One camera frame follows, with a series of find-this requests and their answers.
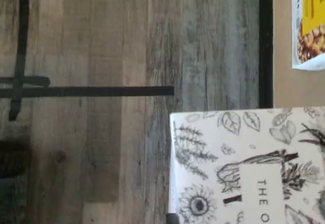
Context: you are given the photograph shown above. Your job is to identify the white and yellow granola box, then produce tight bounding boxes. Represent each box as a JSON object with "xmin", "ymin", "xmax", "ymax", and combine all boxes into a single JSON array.
[{"xmin": 291, "ymin": 0, "xmax": 325, "ymax": 71}]

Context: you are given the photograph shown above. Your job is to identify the white tea box yellow strip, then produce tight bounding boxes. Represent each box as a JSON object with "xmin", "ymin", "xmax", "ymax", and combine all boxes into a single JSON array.
[{"xmin": 169, "ymin": 108, "xmax": 325, "ymax": 224}]

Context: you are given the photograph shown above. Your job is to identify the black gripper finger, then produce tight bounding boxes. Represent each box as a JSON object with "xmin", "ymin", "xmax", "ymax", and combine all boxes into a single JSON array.
[{"xmin": 165, "ymin": 211, "xmax": 180, "ymax": 224}]

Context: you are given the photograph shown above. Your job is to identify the black floor tape strip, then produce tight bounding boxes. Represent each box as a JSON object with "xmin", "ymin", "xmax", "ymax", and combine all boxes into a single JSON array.
[{"xmin": 0, "ymin": 85, "xmax": 175, "ymax": 98}]

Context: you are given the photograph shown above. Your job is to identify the wooden shelf board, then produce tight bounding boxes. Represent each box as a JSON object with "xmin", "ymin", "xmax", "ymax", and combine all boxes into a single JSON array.
[{"xmin": 272, "ymin": 0, "xmax": 325, "ymax": 110}]

